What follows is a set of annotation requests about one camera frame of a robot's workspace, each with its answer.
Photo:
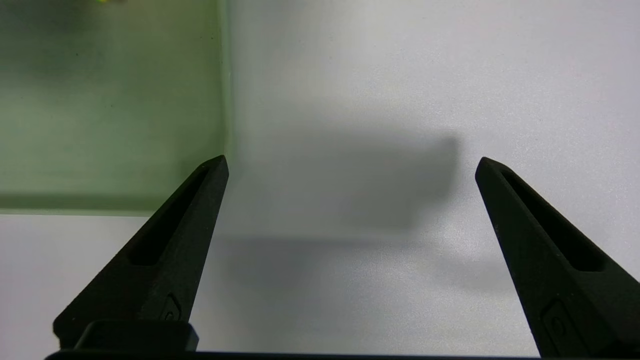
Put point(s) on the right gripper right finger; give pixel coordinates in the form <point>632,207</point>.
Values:
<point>560,290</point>

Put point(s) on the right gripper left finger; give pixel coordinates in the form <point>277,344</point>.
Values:
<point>150,280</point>

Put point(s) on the multicoloured puzzle cube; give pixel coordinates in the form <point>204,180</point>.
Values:
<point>107,1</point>

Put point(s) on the light green plastic tray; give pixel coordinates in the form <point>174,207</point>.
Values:
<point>100,100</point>

